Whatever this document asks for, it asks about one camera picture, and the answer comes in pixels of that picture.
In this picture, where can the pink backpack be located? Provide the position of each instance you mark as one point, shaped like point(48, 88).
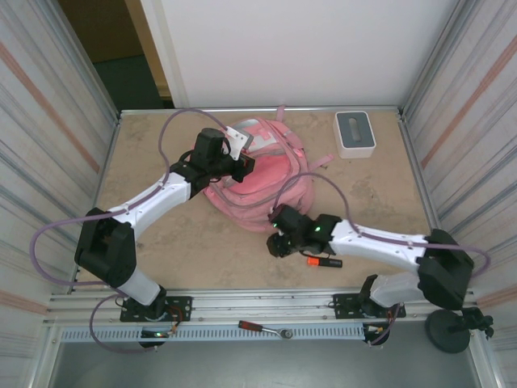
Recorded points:
point(274, 178)

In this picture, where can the orange black highlighter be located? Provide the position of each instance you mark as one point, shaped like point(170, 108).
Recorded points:
point(329, 263)

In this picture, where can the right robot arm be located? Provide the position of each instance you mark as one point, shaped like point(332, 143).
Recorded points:
point(444, 271)

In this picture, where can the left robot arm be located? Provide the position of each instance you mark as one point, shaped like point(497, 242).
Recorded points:
point(105, 250)

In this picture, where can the white tissue box grey top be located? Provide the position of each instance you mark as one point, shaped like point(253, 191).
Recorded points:
point(355, 129)

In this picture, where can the small circuit board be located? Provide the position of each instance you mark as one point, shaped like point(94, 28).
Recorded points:
point(155, 334)
point(375, 329)

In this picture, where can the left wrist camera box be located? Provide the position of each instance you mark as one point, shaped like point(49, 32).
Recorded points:
point(238, 139)

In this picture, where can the aluminium mounting rail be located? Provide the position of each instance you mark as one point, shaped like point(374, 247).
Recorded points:
point(262, 301)

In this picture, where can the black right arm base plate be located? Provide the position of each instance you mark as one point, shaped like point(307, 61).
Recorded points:
point(343, 303)

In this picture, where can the aluminium table border rail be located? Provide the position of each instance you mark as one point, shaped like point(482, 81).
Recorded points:
point(133, 111)

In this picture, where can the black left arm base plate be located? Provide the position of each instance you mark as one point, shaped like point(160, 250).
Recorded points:
point(182, 307)

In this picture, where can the white door frame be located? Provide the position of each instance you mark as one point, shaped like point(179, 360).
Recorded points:
point(161, 52)

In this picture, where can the black round clamp mount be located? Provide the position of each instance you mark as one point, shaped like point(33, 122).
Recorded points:
point(446, 333)

